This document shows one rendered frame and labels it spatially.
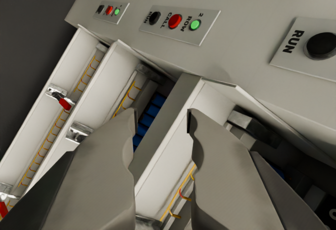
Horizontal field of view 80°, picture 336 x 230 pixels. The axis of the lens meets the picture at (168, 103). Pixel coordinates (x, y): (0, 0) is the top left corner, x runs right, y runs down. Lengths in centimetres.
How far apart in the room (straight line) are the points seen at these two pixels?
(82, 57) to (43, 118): 17
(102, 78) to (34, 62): 36
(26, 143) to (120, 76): 32
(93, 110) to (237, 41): 25
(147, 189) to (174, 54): 14
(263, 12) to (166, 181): 18
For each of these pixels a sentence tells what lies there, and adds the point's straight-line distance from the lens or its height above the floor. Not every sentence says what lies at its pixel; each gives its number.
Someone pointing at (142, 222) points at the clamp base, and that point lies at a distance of 23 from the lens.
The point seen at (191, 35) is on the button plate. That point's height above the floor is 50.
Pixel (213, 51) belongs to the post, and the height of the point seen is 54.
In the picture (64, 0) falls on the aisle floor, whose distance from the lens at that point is 68.
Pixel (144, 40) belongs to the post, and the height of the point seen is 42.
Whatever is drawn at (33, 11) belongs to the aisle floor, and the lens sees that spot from 67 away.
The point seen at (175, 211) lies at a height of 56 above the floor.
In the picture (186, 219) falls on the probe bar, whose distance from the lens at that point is 22.
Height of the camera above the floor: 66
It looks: 45 degrees down
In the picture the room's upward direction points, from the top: 123 degrees clockwise
